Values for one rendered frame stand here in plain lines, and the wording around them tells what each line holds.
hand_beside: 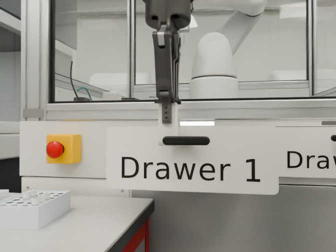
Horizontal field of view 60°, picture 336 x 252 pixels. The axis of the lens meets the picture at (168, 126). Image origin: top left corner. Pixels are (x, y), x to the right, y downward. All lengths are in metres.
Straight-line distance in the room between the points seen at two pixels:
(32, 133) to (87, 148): 0.16
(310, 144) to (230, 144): 0.26
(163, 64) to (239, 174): 0.21
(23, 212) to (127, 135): 0.21
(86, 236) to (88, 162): 0.32
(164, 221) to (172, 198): 0.06
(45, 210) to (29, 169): 0.32
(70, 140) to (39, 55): 0.25
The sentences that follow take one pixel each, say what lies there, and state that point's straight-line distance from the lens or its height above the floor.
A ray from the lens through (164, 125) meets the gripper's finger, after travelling 0.47.
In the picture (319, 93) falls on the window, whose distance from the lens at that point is 0.75.
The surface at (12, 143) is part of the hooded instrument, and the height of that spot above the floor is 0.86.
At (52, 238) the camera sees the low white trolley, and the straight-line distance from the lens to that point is 0.50.
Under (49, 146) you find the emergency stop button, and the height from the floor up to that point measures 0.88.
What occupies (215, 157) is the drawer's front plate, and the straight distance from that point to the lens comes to 0.49.
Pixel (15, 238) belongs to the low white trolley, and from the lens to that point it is 0.52.
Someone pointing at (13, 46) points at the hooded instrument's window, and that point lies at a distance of 1.46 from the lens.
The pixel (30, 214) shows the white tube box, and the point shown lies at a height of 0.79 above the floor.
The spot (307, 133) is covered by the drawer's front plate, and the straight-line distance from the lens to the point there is 0.70.
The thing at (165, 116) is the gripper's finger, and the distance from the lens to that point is 0.46.
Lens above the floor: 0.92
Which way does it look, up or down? 1 degrees up
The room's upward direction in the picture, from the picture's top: straight up
